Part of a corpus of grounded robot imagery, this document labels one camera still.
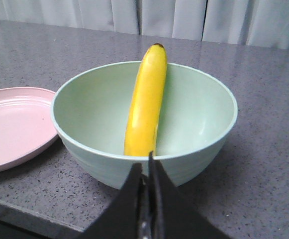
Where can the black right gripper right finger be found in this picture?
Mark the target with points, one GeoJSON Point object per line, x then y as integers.
{"type": "Point", "coordinates": [172, 217]}

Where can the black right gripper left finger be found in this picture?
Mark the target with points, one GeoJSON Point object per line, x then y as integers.
{"type": "Point", "coordinates": [119, 220]}

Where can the yellow banana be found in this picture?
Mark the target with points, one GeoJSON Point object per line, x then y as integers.
{"type": "Point", "coordinates": [142, 125]}

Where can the green bowl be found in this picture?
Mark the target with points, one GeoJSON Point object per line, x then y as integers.
{"type": "Point", "coordinates": [90, 114]}

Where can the pink plate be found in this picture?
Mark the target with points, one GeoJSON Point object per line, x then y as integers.
{"type": "Point", "coordinates": [26, 128]}

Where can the white curtain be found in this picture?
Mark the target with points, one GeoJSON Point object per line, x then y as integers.
{"type": "Point", "coordinates": [263, 23]}

